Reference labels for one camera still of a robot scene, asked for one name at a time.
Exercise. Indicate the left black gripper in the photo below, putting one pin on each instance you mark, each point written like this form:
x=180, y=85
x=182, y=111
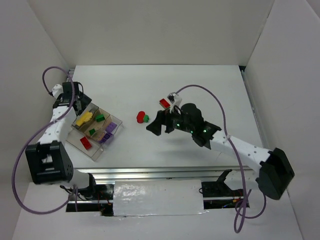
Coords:
x=81, y=103

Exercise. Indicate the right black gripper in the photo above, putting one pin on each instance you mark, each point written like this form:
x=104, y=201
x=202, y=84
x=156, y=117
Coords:
x=166, y=120

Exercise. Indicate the small green lego brick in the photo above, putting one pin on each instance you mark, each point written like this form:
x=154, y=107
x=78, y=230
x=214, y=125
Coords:
x=146, y=118

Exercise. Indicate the yellow rounded lego brick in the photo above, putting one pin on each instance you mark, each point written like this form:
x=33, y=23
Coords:
x=80, y=122

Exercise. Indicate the red rounded lego brick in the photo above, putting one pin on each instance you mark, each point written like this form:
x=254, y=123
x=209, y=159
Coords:
x=140, y=117

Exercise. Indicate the green long lego brick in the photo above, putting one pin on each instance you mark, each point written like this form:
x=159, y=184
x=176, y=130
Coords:
x=99, y=118

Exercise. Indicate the small green lego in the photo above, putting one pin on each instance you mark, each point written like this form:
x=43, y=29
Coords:
x=92, y=131

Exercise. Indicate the purple rounded lego brick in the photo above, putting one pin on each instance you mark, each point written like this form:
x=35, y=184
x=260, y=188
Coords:
x=111, y=127

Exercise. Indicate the yellow long lego brick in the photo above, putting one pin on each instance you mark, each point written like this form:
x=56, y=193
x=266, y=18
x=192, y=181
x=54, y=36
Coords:
x=87, y=116

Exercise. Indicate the small purple square lego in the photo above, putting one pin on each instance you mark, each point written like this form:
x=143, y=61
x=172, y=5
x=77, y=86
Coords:
x=108, y=135

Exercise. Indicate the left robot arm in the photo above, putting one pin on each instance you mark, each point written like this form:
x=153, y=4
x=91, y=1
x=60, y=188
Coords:
x=48, y=160

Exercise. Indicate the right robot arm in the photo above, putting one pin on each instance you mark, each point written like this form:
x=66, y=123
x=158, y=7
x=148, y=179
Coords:
x=274, y=171

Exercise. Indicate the amber plastic container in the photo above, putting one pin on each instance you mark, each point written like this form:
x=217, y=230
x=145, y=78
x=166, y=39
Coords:
x=92, y=124

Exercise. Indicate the small clear plastic container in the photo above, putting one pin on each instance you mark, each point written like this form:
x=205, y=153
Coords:
x=119, y=127

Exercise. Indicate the purple butterfly lego piece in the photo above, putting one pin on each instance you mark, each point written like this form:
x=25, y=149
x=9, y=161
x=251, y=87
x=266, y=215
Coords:
x=102, y=139

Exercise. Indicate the long clear plastic container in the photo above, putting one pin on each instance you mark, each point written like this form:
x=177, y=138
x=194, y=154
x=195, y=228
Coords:
x=73, y=139

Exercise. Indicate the white foam board cover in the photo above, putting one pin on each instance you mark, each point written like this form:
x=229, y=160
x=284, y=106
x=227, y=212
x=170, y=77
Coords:
x=157, y=198

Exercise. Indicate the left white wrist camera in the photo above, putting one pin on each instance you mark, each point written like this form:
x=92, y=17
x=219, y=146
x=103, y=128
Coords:
x=57, y=90

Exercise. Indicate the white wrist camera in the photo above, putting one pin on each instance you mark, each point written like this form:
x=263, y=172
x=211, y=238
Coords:
x=175, y=101
x=57, y=90

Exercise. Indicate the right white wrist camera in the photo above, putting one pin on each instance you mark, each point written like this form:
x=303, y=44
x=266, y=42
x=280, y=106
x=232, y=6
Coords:
x=175, y=101

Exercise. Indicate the aluminium front rail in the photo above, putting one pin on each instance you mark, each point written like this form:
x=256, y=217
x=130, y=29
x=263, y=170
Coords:
x=102, y=175

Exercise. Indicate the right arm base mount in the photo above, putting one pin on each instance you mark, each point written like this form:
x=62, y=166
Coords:
x=217, y=195

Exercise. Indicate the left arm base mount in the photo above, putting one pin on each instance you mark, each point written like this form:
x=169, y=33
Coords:
x=101, y=201

